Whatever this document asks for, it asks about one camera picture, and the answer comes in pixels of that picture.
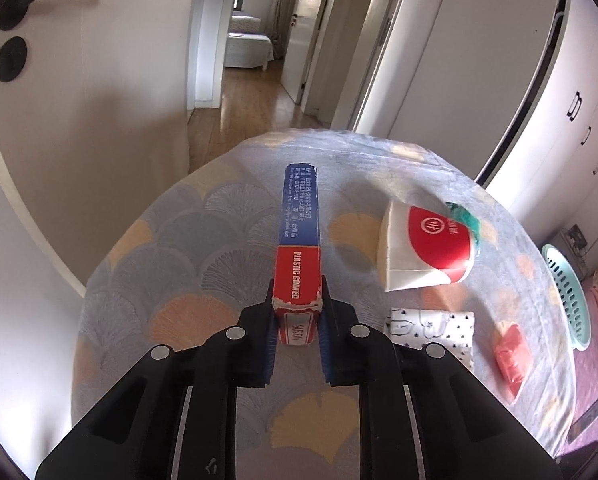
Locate white dotted tissue pack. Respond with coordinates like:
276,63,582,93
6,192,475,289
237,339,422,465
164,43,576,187
384,308,475,372

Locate pink tissue pack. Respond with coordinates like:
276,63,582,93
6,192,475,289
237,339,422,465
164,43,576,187
493,324,531,399

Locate red blue card box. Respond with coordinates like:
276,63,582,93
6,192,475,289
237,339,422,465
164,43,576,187
272,162,323,347

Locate white bedroom door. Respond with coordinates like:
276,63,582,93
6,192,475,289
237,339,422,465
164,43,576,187
0,0,192,284

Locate mint green laundry basket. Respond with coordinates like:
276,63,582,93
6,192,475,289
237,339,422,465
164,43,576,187
541,244,592,352

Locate green wrapper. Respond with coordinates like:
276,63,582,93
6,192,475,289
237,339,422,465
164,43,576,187
447,203,480,248

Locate white nightstand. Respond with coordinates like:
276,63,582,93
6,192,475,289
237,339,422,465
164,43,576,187
550,223,598,281

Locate white wardrobe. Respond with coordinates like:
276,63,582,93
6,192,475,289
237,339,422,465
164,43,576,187
350,0,598,243

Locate far room bed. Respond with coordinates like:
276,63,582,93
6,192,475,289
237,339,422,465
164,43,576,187
224,11,274,72

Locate black door lock knob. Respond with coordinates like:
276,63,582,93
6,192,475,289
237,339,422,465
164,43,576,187
0,36,28,82

